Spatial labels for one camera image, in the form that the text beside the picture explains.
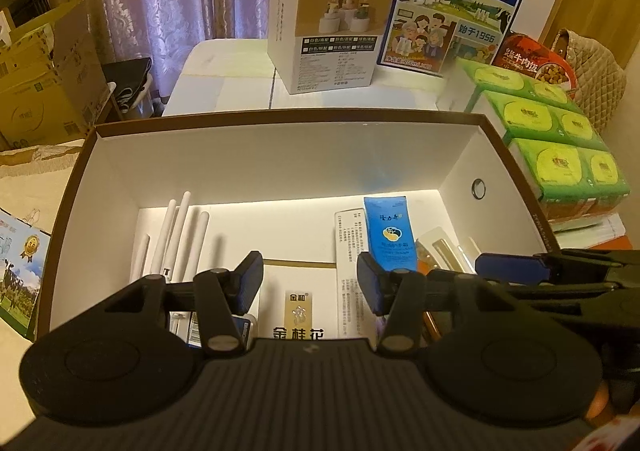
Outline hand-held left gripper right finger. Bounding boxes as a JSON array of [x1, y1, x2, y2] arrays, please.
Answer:
[[356, 251, 537, 354]]

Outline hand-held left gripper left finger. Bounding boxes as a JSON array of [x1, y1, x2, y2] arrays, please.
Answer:
[[105, 251, 265, 355]]

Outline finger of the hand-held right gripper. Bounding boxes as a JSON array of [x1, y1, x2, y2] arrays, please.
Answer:
[[470, 275, 622, 305], [474, 247, 640, 280]]

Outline white ointment box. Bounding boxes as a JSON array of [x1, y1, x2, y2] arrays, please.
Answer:
[[334, 207, 386, 339]]

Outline blue dental floss box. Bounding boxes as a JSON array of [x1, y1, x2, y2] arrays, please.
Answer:
[[187, 312, 259, 347]]

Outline blue sachet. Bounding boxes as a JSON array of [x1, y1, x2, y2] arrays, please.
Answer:
[[363, 196, 418, 277]]

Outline white router with antennas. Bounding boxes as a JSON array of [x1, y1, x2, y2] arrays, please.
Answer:
[[130, 191, 211, 334]]

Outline brown cardboard box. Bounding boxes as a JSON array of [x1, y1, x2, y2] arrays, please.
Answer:
[[35, 108, 566, 347]]

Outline white gold printed box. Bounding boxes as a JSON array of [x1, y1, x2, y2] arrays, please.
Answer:
[[257, 258, 341, 342]]

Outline green tissue multipack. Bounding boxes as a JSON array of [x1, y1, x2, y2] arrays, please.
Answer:
[[452, 56, 632, 222]]

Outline red instant rice bowl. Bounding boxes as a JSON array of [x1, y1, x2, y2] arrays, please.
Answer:
[[490, 33, 578, 89]]

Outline white tablecloth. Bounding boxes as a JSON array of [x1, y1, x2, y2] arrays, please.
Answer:
[[162, 38, 627, 250]]

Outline beige quilted bag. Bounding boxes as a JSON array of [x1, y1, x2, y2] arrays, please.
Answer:
[[550, 28, 627, 106]]

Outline blue printed carton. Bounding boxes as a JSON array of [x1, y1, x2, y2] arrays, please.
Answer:
[[0, 208, 52, 339]]

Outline beige lace cloth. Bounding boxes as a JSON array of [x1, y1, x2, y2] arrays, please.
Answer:
[[0, 138, 92, 234]]

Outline white humidifier box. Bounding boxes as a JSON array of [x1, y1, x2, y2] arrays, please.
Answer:
[[266, 0, 398, 94]]

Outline blue milk carton box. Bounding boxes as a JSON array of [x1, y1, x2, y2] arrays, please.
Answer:
[[376, 0, 535, 78]]

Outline yellow cardboard boxes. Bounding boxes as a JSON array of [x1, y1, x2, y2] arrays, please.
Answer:
[[0, 0, 108, 149]]

